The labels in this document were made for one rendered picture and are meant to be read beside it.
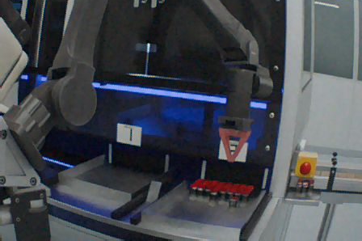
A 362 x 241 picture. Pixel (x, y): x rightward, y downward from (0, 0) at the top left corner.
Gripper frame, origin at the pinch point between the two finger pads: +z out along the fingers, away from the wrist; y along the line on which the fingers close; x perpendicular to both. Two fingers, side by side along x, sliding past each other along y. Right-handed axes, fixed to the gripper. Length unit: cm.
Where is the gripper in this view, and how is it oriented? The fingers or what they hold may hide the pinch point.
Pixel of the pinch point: (231, 158)
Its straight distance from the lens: 108.8
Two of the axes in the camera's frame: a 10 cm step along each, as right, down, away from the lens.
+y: 3.2, 0.2, 9.5
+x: -9.4, -1.1, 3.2
